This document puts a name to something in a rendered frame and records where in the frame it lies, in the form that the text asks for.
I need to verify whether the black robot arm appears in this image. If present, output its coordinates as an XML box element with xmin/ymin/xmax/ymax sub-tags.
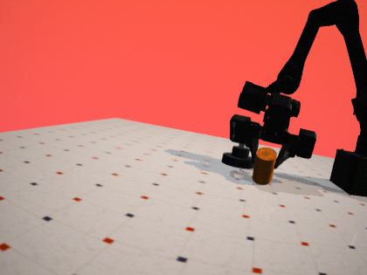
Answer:
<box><xmin>237</xmin><ymin>0</ymin><xmax>367</xmax><ymax>157</ymax></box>

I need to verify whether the dark grey round pedestal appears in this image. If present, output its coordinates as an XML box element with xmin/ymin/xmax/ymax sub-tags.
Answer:
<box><xmin>222</xmin><ymin>143</ymin><xmax>254</xmax><ymax>169</ymax></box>

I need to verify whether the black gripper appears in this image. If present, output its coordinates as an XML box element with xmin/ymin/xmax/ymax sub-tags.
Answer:
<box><xmin>230</xmin><ymin>113</ymin><xmax>317</xmax><ymax>168</ymax></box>

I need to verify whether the orange cylinder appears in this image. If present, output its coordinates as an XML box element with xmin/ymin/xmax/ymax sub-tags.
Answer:
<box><xmin>253</xmin><ymin>148</ymin><xmax>277</xmax><ymax>185</ymax></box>

